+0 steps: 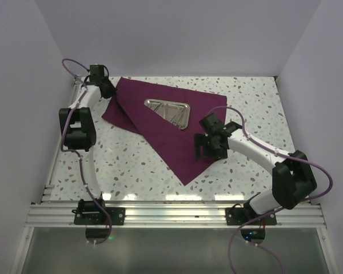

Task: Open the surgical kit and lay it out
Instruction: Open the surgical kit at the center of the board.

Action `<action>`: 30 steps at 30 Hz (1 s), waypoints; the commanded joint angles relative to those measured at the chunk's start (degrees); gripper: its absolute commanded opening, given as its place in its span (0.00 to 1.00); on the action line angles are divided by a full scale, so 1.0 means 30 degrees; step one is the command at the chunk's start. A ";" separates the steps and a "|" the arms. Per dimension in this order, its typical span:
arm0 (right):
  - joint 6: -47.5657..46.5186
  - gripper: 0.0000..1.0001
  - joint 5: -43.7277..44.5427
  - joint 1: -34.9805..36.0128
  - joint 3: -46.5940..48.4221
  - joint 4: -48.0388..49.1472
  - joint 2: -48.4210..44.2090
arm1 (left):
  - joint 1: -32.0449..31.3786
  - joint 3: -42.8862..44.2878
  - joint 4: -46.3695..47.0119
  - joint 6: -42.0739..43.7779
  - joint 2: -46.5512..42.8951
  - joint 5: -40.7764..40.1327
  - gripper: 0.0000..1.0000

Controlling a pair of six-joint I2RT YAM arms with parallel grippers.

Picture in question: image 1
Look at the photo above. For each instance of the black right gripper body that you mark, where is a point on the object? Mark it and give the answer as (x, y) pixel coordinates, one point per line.
(210, 149)

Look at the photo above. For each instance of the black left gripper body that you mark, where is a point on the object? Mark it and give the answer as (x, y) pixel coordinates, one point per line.
(110, 88)

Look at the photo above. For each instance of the purple cloth wrap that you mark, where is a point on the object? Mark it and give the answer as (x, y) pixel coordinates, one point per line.
(127, 110)

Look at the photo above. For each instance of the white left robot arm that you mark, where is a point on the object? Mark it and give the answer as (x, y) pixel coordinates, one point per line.
(78, 136)

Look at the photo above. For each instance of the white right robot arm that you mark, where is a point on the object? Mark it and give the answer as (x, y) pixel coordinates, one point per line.
(292, 176)

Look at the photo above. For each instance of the steel tweezers in tray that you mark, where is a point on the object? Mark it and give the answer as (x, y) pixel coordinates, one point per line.
(174, 113)

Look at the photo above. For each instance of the stainless steel instrument tray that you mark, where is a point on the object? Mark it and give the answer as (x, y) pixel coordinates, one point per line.
(183, 124)

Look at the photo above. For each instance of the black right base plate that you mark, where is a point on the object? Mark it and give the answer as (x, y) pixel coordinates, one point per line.
(238, 215)

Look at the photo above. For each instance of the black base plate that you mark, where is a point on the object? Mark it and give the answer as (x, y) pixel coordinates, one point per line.
(238, 215)
(117, 215)

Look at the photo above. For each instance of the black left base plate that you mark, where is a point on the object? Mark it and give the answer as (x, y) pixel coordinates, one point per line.
(117, 215)

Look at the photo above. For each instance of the aluminium mounting rail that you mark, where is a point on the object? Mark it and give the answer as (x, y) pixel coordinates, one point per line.
(172, 215)

